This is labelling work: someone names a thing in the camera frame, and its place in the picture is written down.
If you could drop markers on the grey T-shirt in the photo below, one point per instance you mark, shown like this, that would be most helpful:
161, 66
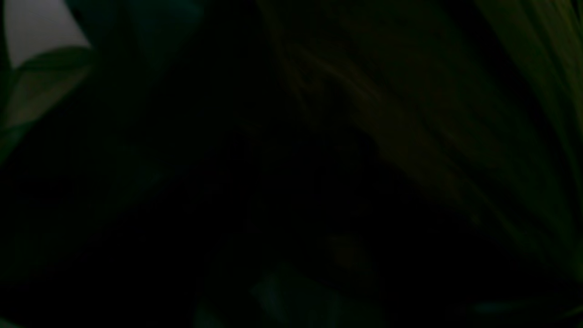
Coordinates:
479, 102

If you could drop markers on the blue table cloth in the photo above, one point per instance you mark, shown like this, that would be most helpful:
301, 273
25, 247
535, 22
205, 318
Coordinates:
137, 39

